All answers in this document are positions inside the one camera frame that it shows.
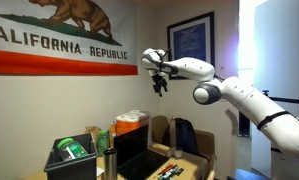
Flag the white paper sheet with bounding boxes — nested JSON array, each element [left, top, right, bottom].
[[96, 166, 105, 178]]

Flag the steel tumbler cup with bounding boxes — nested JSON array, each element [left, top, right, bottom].
[[103, 148, 119, 180]]

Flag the dark backpack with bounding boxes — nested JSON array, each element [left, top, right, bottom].
[[162, 117, 200, 157]]

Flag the black laptop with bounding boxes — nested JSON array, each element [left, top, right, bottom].
[[113, 124, 170, 180]]

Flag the paper towel rolls pack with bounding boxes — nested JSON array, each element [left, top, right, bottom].
[[115, 109, 152, 138]]

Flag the grey plastic bin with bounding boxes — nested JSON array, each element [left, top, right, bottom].
[[43, 133, 100, 180]]

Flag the green bottle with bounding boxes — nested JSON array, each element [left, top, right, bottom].
[[97, 129, 110, 157]]

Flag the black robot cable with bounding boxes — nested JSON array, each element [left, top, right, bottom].
[[157, 48, 173, 75]]

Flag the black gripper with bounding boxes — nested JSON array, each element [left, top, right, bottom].
[[151, 73, 169, 98]]

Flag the framed blue poster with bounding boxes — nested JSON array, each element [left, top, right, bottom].
[[166, 11, 216, 81]]

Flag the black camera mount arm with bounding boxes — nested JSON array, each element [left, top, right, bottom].
[[262, 89, 299, 111]]

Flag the coloured marker pens pack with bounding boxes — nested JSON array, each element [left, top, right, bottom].
[[153, 162, 185, 180]]

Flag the brown paper bag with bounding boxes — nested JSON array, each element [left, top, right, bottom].
[[85, 125, 102, 142]]

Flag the green lid plastic jar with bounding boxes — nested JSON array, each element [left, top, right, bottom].
[[56, 137, 90, 162]]

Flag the California Republic flag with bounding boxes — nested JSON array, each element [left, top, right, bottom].
[[0, 0, 139, 77]]

